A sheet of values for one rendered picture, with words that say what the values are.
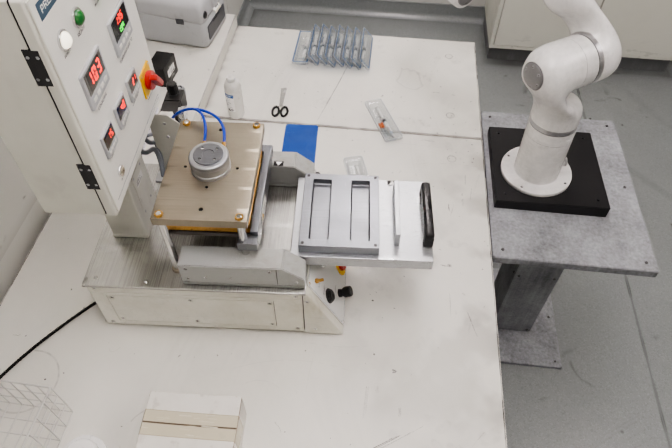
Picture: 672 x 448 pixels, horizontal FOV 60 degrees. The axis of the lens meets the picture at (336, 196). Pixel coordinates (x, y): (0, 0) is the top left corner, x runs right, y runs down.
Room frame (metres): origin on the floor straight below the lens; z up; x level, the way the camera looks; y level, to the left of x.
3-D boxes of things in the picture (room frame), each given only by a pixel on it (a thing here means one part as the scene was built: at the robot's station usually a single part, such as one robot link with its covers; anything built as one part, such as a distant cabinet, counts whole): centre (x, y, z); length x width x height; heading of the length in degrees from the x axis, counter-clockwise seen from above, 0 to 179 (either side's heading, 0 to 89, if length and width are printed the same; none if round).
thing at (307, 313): (0.81, 0.24, 0.84); 0.53 x 0.37 x 0.17; 88
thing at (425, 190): (0.78, -0.19, 0.99); 0.15 x 0.02 x 0.04; 178
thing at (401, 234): (0.78, -0.06, 0.97); 0.30 x 0.22 x 0.08; 88
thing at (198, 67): (1.44, 0.56, 0.77); 0.84 x 0.30 x 0.04; 174
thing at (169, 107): (1.02, 0.37, 1.05); 0.15 x 0.05 x 0.15; 178
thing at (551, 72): (1.09, -0.52, 1.09); 0.19 x 0.12 x 0.24; 117
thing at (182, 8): (1.74, 0.53, 0.88); 0.25 x 0.20 x 0.17; 78
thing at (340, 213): (0.78, -0.01, 0.98); 0.20 x 0.17 x 0.03; 178
